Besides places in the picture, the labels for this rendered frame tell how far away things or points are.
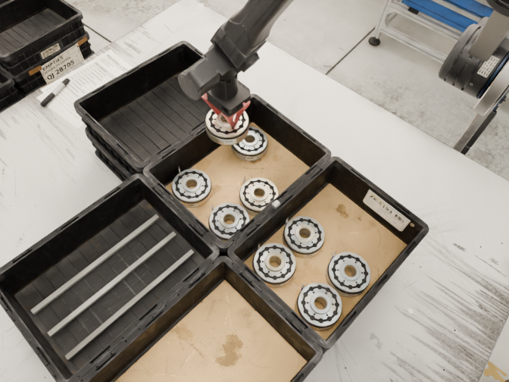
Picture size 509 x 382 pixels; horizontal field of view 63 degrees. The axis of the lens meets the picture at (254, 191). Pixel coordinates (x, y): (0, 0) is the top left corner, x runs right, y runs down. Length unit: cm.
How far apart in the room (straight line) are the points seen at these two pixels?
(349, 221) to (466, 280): 39
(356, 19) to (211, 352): 264
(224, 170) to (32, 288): 55
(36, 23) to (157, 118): 115
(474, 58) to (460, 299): 63
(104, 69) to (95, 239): 76
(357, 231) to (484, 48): 51
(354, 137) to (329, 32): 165
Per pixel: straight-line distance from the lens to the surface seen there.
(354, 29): 311
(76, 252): 111
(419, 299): 126
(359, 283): 103
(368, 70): 283
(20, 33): 229
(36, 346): 95
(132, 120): 131
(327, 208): 114
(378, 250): 112
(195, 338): 99
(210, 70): 81
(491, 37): 109
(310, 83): 161
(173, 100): 134
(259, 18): 69
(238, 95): 92
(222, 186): 114
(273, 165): 119
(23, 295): 111
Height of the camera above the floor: 179
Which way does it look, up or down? 58 degrees down
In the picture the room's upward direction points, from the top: 7 degrees clockwise
